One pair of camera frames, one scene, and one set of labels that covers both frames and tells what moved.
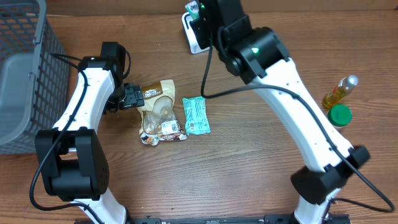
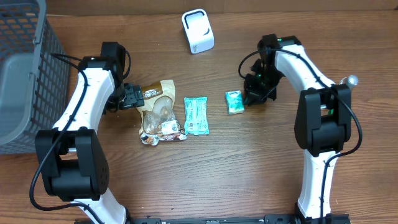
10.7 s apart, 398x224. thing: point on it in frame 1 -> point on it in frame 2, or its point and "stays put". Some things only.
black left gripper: x=135 y=98 stays put
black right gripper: x=201 y=31 -> x=255 y=94
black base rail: x=270 y=218 stays put
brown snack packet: x=158 y=120 stays put
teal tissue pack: x=193 y=8 -> x=234 y=102
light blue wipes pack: x=196 y=114 stays put
